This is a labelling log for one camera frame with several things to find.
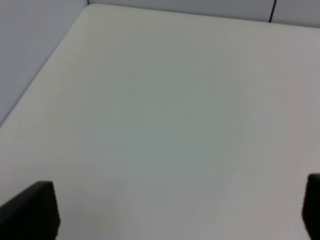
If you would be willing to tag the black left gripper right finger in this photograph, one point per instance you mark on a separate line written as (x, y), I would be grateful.
(311, 206)

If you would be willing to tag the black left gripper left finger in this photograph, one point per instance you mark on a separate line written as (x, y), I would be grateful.
(32, 214)

